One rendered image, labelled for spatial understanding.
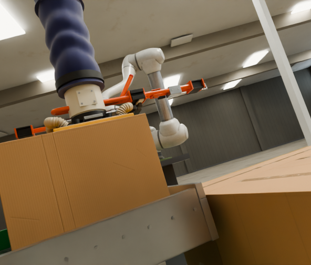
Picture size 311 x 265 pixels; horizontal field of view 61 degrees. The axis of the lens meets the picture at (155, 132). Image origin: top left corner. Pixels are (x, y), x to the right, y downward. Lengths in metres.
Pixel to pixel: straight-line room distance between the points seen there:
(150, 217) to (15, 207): 0.46
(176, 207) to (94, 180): 0.33
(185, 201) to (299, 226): 0.37
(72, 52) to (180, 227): 0.87
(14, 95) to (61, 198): 7.22
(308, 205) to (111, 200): 0.66
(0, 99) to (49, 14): 7.00
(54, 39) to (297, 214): 1.16
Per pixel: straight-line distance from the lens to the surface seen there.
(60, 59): 1.30
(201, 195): 1.01
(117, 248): 0.92
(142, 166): 1.10
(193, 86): 1.47
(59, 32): 1.35
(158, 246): 0.96
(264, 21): 4.87
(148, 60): 1.98
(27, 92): 8.07
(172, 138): 2.00
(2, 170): 1.07
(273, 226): 0.89
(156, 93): 1.37
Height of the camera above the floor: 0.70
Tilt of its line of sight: 8 degrees up
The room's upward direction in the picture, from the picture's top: 17 degrees counter-clockwise
